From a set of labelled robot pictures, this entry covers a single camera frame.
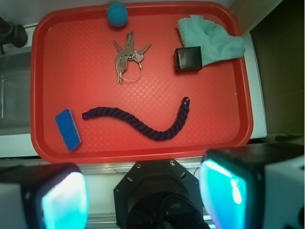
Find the light green cloth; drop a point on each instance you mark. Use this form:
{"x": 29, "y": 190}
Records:
{"x": 215, "y": 42}

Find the blue rectangular sponge block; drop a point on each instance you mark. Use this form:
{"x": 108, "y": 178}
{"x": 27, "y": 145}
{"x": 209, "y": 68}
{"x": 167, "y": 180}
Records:
{"x": 68, "y": 129}

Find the red plastic tray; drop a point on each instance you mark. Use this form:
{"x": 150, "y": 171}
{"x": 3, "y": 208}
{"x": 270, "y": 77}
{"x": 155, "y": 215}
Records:
{"x": 73, "y": 67}

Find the grey metal sink basin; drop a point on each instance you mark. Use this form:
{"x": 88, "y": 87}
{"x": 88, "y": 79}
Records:
{"x": 15, "y": 79}

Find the teal textured ball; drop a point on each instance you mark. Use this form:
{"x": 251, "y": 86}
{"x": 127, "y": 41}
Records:
{"x": 117, "y": 15}

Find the black clamp knob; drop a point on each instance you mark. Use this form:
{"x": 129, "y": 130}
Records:
{"x": 11, "y": 33}

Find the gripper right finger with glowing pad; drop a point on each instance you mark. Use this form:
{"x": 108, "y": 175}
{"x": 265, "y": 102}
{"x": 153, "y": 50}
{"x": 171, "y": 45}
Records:
{"x": 256, "y": 186}

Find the black octagonal mount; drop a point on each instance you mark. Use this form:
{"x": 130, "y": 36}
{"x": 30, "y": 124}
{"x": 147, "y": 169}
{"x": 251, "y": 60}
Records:
{"x": 159, "y": 194}

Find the silver key bunch on ring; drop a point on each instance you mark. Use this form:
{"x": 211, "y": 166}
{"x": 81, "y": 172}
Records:
{"x": 129, "y": 53}

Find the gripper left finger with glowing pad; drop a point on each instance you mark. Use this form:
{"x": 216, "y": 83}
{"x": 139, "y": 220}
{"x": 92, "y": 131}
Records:
{"x": 54, "y": 196}

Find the black cube box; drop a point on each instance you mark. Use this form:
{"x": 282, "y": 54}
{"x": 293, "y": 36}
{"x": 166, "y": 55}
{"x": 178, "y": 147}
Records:
{"x": 188, "y": 59}

